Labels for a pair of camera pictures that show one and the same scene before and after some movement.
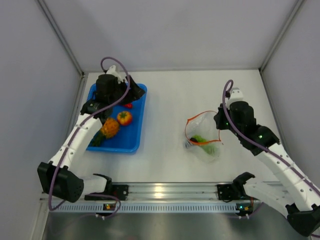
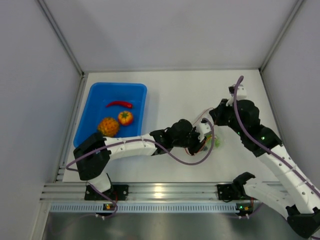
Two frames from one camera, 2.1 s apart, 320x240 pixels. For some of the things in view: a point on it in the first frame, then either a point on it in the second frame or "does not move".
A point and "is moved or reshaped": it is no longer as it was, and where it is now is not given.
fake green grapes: [209, 148] is moved or reshaped
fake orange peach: [124, 118] does not move
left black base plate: [120, 191] does not move
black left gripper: [133, 93] to [198, 145]
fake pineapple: [109, 129] does not move
